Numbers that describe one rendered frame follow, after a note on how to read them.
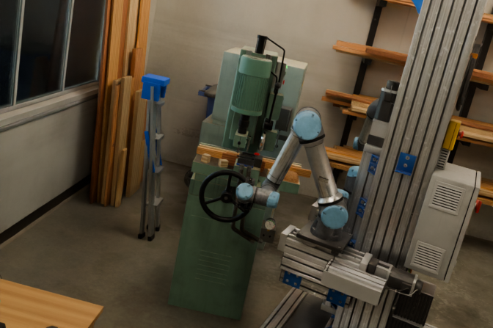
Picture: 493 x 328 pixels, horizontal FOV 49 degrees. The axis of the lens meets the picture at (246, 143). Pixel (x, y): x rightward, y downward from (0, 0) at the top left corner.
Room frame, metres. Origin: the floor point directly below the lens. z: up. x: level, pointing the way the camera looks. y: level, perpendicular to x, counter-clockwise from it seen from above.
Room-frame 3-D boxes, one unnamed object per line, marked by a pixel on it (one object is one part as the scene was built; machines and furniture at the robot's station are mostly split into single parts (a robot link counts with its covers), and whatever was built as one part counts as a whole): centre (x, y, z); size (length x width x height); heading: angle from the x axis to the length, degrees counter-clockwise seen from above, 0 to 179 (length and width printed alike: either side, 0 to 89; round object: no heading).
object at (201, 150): (2.99, -0.06, 0.92); 0.67 x 0.02 x 0.04; 89
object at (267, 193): (2.33, -0.14, 0.97); 0.11 x 0.11 x 0.08; 85
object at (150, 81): (3.69, 0.65, 0.58); 0.27 x 0.25 x 1.16; 86
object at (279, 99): (3.20, -0.12, 1.23); 0.09 x 0.08 x 0.15; 179
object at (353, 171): (2.88, -0.64, 0.98); 0.13 x 0.12 x 0.14; 83
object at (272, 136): (3.17, -0.12, 1.02); 0.09 x 0.07 x 0.12; 89
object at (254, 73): (2.99, 0.04, 1.35); 0.18 x 0.18 x 0.31
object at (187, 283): (3.11, 0.04, 0.36); 0.58 x 0.45 x 0.71; 179
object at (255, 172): (2.80, -0.03, 0.92); 0.15 x 0.13 x 0.09; 89
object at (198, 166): (2.88, -0.03, 0.87); 0.61 x 0.30 x 0.06; 89
